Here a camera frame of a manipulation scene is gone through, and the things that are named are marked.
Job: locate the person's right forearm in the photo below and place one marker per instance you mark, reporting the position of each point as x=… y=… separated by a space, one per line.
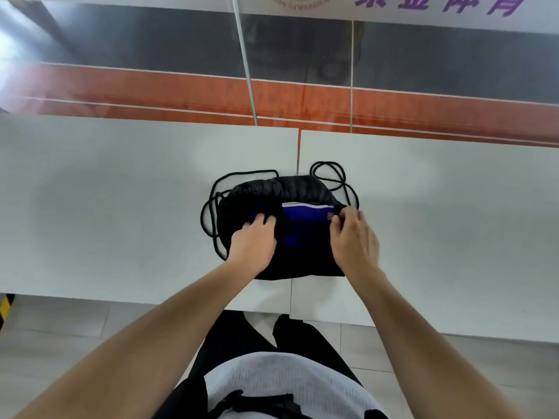
x=419 y=344

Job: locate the yellow black hazard tape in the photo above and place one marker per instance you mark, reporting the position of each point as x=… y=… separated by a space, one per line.
x=5 y=309

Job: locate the person's left forearm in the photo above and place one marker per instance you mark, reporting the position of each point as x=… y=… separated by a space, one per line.
x=157 y=340

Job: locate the blue and white garment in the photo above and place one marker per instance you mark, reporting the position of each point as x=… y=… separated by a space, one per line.
x=303 y=224

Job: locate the person's left hand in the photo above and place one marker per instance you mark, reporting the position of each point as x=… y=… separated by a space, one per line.
x=253 y=248

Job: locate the person's right thumb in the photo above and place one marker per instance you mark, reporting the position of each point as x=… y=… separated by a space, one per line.
x=335 y=229

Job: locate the grey metal pole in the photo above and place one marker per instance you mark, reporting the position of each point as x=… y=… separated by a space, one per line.
x=244 y=61

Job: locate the white banner with purple print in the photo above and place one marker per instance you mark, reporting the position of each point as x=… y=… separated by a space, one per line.
x=415 y=8

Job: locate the person's right hand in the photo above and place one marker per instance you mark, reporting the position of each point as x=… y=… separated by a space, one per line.
x=356 y=248

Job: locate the white shirt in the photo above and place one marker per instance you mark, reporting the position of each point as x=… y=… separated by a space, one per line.
x=288 y=383

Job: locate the black trousers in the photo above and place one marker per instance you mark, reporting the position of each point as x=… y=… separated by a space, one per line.
x=227 y=340

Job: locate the person's left fingers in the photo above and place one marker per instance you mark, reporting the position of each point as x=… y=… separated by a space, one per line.
x=261 y=222

